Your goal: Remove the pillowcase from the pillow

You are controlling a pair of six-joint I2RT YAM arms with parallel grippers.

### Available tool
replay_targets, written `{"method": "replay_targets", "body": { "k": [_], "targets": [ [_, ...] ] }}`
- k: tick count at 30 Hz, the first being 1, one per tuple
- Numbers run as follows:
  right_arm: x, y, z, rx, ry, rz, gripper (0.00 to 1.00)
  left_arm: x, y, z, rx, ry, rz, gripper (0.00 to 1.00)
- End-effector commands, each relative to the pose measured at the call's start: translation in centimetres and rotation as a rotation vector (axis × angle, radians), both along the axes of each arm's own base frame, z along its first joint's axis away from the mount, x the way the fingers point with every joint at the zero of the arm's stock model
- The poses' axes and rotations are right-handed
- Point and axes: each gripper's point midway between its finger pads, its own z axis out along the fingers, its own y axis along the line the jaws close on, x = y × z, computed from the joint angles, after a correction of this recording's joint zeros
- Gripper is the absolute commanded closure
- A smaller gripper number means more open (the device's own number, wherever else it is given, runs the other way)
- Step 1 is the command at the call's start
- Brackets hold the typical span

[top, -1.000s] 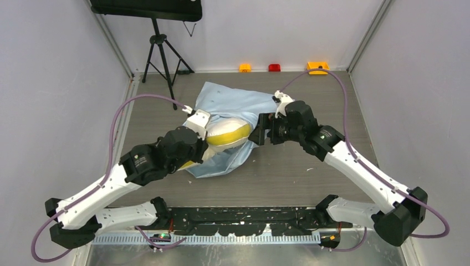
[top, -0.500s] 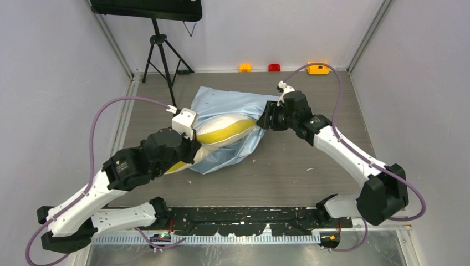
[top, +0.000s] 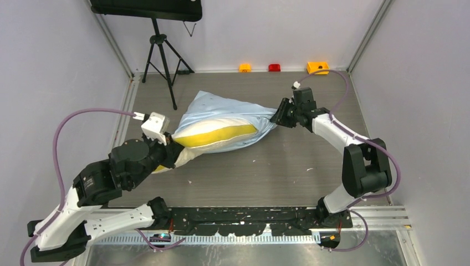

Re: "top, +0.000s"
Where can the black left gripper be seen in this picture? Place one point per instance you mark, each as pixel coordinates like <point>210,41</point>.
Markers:
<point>172,150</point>

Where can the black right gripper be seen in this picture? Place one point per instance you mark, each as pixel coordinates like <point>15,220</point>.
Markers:
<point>281,117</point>

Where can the white pillow with yellow trim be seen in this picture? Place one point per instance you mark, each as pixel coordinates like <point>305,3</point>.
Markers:
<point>211,136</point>

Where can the light blue pillowcase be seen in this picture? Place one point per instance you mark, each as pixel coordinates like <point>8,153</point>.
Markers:
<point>207,105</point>

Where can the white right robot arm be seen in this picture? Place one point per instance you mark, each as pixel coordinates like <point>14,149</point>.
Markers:
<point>365,166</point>

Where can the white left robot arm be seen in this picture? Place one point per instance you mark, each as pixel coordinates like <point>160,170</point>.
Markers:
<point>68,231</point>

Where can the small red block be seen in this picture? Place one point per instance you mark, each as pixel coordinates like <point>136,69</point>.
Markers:
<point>274,68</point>

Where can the yellow open box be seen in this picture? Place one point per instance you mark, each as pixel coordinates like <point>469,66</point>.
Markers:
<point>318,67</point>

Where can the small orange block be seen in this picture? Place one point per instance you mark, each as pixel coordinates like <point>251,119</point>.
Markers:
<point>244,68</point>

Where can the black tripod stand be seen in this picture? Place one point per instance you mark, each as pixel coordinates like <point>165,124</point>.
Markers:
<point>158,40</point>

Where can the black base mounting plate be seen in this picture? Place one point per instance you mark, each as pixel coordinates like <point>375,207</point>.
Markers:
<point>249,221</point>

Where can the black panel on tripod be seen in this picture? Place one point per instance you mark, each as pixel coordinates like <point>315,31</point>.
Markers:
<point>188,11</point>

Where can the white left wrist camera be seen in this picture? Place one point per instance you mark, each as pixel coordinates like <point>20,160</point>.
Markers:
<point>154,126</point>

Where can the aluminium rail at front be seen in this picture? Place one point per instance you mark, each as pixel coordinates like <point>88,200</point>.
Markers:
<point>366,220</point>

